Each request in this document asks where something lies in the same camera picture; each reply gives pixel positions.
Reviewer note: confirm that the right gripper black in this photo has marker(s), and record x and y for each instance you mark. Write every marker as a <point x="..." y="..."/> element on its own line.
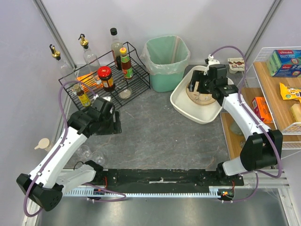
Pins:
<point x="195" y="80"/>

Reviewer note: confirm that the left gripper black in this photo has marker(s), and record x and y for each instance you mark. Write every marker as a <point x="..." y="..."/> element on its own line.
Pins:
<point x="115" y="123"/>

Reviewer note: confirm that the floral ceramic plate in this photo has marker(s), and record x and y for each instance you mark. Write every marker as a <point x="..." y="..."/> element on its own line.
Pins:
<point x="199" y="98"/>

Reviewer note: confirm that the glass jar with rice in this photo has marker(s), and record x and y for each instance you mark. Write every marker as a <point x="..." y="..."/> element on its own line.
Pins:
<point x="124" y="91"/>

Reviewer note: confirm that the small yellow label bottle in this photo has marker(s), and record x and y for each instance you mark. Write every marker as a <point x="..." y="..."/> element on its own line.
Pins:
<point x="84" y="99"/>

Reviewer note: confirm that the red lid sauce jar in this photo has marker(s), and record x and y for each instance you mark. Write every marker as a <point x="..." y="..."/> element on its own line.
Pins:
<point x="105" y="75"/>

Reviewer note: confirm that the yellow cap chili sauce bottle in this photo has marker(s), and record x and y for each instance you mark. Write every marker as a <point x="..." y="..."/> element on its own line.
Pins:
<point x="126" y="64"/>

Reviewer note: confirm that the glass oil bottle gold spout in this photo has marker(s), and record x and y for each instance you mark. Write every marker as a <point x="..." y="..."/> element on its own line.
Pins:
<point x="90" y="57"/>

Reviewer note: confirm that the dark soy sauce bottle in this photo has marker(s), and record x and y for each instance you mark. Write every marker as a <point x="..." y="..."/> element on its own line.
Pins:
<point x="115" y="47"/>

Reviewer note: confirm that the clear plastic cup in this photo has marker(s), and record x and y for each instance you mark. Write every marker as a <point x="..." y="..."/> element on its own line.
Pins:
<point x="98" y="158"/>
<point x="84" y="152"/>

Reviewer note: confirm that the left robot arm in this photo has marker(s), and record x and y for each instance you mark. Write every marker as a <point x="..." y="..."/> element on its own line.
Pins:
<point x="44" y="185"/>

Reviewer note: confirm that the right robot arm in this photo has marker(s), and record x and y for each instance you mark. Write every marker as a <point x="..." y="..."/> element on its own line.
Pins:
<point x="263" y="146"/>

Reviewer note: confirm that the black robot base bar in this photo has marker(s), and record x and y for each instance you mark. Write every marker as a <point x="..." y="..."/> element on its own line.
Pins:
<point x="163" y="180"/>

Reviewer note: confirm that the white plastic basin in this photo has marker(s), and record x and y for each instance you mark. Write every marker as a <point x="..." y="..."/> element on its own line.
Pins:
<point x="181" y="102"/>

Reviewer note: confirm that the green trash bin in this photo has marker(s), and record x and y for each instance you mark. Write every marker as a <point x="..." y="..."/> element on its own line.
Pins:
<point x="165" y="82"/>

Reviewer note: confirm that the clear trash bag liner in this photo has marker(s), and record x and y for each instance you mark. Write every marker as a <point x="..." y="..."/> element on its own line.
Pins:
<point x="165" y="55"/>

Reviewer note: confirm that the chocolate pudding cup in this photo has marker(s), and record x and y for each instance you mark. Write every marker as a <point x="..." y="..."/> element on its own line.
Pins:
<point x="236" y="64"/>

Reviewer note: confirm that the orange snack packet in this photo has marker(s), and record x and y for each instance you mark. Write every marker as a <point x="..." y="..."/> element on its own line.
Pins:
<point x="92" y="80"/>

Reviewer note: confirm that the orange pink box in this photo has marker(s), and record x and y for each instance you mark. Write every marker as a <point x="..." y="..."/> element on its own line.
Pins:
<point x="261" y="109"/>

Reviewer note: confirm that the beige pump soap bottle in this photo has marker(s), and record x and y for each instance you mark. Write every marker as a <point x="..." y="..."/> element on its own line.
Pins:
<point x="44" y="144"/>

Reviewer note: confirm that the green sponge pack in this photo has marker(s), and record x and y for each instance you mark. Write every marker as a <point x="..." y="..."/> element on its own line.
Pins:
<point x="284" y="63"/>

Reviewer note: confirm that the yellow snack bag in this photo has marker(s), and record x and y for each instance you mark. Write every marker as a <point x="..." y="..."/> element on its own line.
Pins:
<point x="289" y="93"/>

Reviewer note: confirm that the yellow sponge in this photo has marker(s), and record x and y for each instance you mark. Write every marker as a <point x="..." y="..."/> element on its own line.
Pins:
<point x="296" y="112"/>

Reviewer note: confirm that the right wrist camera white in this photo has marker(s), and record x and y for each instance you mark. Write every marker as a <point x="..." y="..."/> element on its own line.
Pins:
<point x="210" y="61"/>

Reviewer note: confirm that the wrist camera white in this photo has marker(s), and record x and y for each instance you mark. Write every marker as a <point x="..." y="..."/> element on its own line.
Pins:
<point x="210" y="61"/>
<point x="108" y="98"/>

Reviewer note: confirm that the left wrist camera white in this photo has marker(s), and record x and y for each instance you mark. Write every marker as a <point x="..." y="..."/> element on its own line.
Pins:
<point x="108" y="98"/>

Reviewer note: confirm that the black wire rack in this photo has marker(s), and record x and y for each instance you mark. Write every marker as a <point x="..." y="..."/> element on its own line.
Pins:
<point x="139" y="83"/>

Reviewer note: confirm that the white wire shelf unit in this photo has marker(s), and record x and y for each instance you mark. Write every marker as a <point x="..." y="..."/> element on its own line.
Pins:
<point x="258" y="82"/>

